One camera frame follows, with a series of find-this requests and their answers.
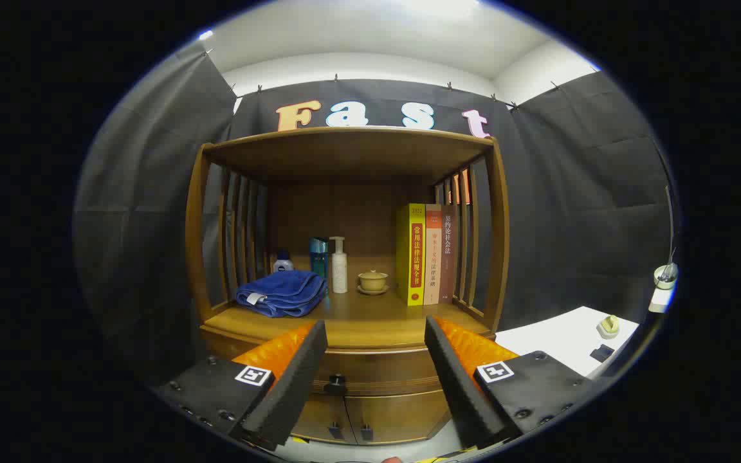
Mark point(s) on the wooden cabinet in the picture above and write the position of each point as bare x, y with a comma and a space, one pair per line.
345, 154

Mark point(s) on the small white blue-capped bottle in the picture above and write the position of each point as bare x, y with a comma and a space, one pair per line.
283, 263

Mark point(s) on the black backdrop cloth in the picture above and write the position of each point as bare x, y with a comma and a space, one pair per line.
570, 193

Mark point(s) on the wooden drawer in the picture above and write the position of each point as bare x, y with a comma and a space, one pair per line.
377, 370

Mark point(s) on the small white container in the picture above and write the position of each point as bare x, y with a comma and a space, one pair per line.
665, 278

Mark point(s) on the blue folded towel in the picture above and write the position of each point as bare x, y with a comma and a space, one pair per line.
283, 292

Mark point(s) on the white side cabinet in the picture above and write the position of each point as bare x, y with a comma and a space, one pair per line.
557, 341

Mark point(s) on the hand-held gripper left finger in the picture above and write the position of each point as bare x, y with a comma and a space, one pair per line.
293, 392

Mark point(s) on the teal blue bottle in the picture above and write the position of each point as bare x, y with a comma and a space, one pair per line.
319, 254

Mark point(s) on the beige lidded teacup with saucer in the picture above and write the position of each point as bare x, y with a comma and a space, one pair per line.
372, 281

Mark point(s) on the yellow book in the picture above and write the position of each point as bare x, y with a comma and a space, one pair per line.
412, 257

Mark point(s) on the pale yellow tape roll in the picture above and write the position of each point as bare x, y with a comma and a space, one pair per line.
608, 326

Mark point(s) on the orange white book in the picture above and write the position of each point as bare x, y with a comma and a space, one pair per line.
433, 257

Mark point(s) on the small black block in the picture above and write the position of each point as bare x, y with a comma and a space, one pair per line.
602, 353

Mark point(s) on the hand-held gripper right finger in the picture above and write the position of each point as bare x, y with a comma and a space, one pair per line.
460, 392

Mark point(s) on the white pump bottle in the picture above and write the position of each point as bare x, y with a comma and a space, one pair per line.
339, 270

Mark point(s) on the brown book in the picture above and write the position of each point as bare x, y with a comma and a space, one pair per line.
448, 257

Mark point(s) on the wooden cabinet door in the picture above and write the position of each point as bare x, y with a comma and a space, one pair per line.
322, 418
402, 415

